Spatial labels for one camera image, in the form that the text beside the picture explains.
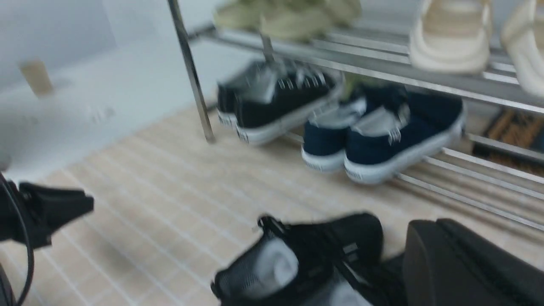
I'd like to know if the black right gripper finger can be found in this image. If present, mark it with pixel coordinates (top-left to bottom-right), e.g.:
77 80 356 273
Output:
402 218 544 306

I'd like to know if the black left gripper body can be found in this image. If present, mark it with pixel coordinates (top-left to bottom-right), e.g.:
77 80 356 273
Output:
0 176 94 249

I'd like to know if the black mesh shoe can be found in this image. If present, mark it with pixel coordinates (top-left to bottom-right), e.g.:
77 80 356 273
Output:
290 254 408 306
210 212 383 306

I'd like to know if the metal shoe rack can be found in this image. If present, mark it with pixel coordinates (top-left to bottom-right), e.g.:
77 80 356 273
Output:
167 0 543 231

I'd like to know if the navy canvas sneaker right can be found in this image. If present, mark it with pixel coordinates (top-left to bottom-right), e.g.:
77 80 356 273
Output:
344 86 466 185

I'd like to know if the navy canvas sneaker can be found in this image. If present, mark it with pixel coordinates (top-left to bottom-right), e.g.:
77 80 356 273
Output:
301 85 369 172
344 86 466 185

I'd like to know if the brown patterned mat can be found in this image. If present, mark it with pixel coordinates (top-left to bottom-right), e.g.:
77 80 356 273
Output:
472 110 544 177

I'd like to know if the navy canvas sneaker left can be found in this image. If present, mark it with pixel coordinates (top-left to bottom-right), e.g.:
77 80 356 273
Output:
301 85 369 172

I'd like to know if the cream sandal left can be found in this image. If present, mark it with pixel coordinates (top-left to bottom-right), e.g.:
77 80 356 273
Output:
408 0 493 75

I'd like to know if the cream sandal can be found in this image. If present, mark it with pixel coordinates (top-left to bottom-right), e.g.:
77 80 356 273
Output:
501 0 544 98
408 0 493 75

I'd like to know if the black canvas sneaker right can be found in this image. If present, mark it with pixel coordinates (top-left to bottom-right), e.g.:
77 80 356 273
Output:
234 62 345 145

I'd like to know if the black canvas sneaker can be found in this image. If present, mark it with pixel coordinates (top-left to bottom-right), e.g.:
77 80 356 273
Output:
216 61 268 128
234 62 345 145

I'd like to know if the cream sandal right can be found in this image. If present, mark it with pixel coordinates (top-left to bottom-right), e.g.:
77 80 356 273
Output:
501 0 544 98

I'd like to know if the black canvas sneaker left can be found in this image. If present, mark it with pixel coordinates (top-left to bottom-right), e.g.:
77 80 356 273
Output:
216 61 268 128

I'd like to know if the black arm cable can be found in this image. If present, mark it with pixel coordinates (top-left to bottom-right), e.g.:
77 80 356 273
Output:
0 174 34 306

